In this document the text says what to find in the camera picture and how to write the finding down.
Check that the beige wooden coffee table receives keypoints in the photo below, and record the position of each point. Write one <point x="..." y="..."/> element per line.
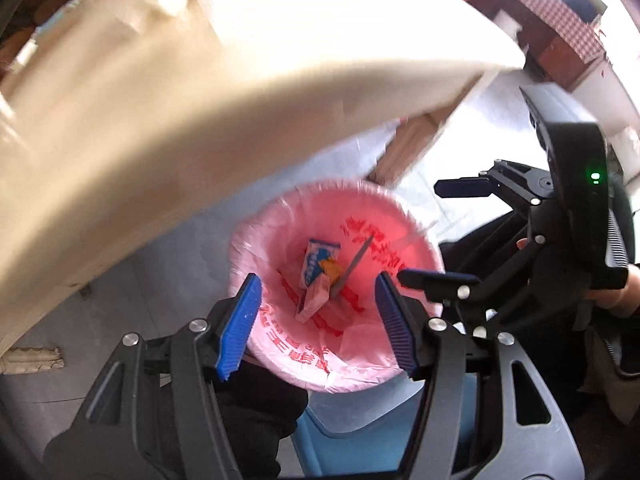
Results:
<point x="200" y="110"/>

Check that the red checked tablecloth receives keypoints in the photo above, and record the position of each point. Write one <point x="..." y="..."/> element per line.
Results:
<point x="545" y="5"/>

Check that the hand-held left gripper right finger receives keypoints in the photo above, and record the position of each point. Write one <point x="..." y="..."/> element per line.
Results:
<point x="395" y="327"/>

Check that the green toy sword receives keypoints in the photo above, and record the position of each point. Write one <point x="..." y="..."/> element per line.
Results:
<point x="356" y="262"/>

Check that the blue plastic stool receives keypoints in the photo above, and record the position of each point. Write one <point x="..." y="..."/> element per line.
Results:
<point x="350" y="430"/>

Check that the person's right hand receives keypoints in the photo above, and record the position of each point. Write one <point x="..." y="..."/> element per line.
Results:
<point x="625" y="300"/>

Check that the brown wooden cabinet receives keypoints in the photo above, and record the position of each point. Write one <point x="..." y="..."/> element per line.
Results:
<point x="565" y="62"/>

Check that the person's left leg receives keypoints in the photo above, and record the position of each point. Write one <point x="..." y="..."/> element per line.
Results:
<point x="260" y="410"/>

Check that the brown leather sofa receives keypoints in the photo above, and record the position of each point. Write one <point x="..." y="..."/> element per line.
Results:
<point x="15" y="45"/>

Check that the light blue snack packet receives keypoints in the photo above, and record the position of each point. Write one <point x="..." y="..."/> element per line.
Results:
<point x="317" y="260"/>

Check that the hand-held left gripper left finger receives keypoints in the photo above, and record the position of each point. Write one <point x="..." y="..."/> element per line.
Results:
<point x="241" y="327"/>

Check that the white air purifier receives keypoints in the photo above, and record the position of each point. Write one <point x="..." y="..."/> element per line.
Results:
<point x="506" y="25"/>

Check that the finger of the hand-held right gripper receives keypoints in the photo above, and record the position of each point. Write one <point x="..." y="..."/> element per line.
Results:
<point x="465" y="188"/>
<point x="435" y="280"/>

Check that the bin with pink bag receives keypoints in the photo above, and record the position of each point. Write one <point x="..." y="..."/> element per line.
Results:
<point x="380" y="210"/>

